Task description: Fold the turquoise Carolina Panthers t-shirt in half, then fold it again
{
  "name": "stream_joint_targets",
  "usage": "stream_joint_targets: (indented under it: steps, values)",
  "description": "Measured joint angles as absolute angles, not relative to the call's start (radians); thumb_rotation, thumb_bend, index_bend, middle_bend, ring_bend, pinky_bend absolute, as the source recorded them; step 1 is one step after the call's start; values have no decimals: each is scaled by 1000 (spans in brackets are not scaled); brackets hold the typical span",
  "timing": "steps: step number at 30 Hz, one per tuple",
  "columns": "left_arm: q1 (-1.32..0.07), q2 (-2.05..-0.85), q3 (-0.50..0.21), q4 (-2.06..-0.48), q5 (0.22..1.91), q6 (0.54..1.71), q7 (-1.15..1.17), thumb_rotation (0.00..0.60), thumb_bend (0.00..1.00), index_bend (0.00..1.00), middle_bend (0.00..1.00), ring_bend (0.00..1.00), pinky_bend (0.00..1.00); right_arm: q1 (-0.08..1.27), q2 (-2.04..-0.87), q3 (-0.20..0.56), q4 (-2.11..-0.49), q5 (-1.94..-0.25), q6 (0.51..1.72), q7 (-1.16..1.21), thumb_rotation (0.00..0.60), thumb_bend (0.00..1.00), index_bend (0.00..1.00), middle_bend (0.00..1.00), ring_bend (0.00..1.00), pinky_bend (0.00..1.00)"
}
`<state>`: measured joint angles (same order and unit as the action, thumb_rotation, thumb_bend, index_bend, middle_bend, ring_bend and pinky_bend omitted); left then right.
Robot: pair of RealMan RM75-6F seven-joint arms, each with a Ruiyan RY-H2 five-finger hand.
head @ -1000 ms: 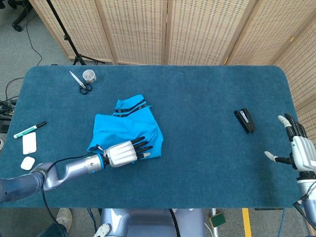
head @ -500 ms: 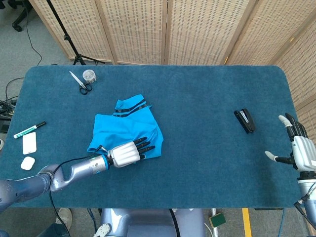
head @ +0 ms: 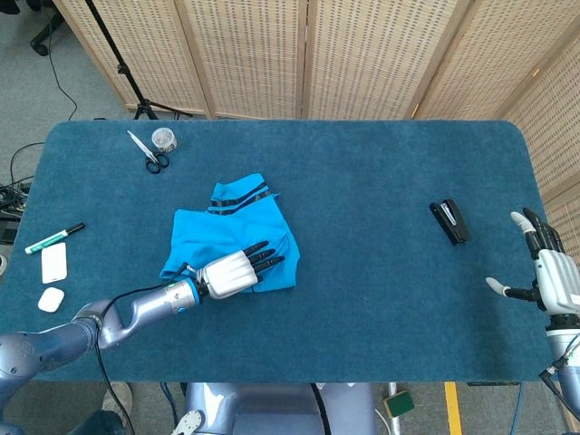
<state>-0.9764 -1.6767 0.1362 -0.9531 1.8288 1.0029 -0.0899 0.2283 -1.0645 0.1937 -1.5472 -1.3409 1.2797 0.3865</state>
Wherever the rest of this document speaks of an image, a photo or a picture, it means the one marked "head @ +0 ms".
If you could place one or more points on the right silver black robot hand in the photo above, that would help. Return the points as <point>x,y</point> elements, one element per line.
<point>559,281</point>

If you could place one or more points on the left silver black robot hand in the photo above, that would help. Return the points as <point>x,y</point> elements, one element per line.
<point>229,274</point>

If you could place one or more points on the bright blue printed T-shirt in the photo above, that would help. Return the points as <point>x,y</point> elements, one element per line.
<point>204,235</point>

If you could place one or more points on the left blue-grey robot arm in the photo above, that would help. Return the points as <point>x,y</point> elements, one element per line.
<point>149,303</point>

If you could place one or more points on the black stapler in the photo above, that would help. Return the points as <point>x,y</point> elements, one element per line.
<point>453,229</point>

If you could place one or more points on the dark blue table cover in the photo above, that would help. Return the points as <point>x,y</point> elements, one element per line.
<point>362,317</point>

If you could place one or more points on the blue-grey robot torso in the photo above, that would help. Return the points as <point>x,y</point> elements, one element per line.
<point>272,412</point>

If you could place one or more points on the clear jar of clips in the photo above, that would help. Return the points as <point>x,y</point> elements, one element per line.
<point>164,139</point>

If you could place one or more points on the white sneaker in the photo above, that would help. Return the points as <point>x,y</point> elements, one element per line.
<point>118,396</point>

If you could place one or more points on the flat white card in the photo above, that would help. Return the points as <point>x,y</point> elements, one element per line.
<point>54,263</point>

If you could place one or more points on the white earbuds case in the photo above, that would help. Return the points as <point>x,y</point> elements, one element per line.
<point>51,300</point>

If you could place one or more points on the green white marker pen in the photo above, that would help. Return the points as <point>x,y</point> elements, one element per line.
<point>50,240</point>

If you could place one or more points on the dark trouser leg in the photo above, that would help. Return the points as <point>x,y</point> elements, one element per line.
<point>102,426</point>

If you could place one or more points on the green yellow sponge block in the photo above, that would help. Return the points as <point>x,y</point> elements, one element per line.
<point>399,404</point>

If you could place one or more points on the black tripod stand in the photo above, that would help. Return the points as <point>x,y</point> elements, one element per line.
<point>122,70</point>

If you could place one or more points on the black office chair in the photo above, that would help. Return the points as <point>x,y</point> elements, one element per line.
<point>41,45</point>

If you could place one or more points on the white perforated bracket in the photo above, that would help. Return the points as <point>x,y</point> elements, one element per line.
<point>190,421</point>

